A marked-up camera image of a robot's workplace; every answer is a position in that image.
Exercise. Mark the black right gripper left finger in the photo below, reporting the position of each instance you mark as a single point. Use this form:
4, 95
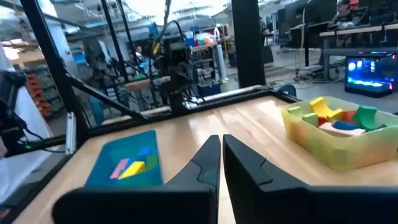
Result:
186, 202

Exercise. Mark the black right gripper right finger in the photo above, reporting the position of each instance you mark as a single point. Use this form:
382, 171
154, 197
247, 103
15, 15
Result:
264, 202

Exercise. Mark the green plank block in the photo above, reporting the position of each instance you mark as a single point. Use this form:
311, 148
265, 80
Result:
151, 161

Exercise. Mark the yellow plank block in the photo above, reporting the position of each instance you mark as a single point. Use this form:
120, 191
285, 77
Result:
133, 169

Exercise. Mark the blue plank block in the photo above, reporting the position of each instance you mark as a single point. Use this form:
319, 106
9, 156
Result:
145, 151

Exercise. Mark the pink plank block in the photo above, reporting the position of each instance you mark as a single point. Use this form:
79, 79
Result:
119, 168

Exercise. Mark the teal plastic bin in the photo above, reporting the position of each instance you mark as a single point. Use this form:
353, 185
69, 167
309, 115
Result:
124, 146

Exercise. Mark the yellow-green arch block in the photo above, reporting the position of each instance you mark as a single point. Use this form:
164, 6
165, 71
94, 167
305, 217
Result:
310, 119

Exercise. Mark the natural wood small block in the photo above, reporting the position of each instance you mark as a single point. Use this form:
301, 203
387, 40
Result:
339, 131

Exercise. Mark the red arch block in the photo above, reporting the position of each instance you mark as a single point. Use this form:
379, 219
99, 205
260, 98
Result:
349, 115

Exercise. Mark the green arch block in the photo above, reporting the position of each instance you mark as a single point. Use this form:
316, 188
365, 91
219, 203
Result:
367, 117

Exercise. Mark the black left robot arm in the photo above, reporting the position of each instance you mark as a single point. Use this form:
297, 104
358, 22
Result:
176, 87

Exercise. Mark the cluttered storage shelf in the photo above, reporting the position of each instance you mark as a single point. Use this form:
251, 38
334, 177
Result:
206, 62

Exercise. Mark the white cylinder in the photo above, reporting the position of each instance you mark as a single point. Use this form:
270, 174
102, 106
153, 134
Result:
220, 63

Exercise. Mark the black building column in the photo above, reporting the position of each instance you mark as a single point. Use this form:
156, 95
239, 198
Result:
248, 43

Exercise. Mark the yellow plastic bin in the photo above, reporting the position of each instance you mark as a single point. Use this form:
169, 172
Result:
342, 149

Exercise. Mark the black rig upright strut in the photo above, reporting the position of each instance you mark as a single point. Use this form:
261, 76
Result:
59, 68

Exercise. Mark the shelf with red bins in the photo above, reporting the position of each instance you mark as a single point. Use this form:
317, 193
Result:
38, 93

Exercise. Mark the glowing computer case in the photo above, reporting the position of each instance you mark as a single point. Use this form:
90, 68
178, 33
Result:
370, 74

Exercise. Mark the black handheld device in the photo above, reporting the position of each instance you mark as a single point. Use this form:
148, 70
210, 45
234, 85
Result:
11, 102

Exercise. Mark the person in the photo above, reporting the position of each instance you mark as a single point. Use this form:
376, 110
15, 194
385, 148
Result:
346, 12

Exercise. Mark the grey workbench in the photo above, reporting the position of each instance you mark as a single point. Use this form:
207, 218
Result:
357, 31

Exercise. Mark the black frame clamp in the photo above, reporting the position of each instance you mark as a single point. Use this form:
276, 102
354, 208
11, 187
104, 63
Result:
287, 90

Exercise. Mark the silver metal bracket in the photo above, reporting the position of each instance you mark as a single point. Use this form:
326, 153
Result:
71, 133

